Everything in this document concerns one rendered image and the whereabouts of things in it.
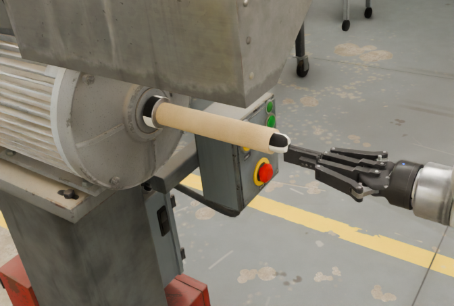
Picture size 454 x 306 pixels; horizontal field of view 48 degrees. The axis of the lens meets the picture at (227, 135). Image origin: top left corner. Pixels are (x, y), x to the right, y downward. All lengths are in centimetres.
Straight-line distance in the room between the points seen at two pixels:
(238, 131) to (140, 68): 20
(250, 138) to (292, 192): 199
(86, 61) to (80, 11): 5
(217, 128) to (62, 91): 20
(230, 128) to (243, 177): 37
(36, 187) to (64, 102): 24
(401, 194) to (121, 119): 44
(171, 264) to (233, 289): 92
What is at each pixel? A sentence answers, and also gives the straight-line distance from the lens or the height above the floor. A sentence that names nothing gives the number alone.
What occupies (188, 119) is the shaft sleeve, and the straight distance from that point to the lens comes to 68.
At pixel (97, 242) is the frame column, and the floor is 96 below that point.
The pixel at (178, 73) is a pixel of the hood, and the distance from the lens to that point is 45.
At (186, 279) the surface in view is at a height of 62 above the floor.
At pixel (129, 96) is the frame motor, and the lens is 71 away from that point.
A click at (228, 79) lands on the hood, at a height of 141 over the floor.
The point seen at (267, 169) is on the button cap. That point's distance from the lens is 104.
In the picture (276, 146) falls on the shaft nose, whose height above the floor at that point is 125.
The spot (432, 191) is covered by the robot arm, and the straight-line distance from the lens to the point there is 82.
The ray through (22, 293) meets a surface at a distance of 126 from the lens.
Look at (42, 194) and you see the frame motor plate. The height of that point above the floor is 112.
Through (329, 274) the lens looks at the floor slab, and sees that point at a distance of 220.
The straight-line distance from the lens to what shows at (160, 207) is 116.
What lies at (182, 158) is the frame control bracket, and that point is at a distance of 101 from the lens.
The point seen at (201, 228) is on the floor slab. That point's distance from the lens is 245.
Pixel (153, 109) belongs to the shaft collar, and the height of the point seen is 126.
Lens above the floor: 158
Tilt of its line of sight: 30 degrees down
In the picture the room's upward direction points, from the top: 6 degrees counter-clockwise
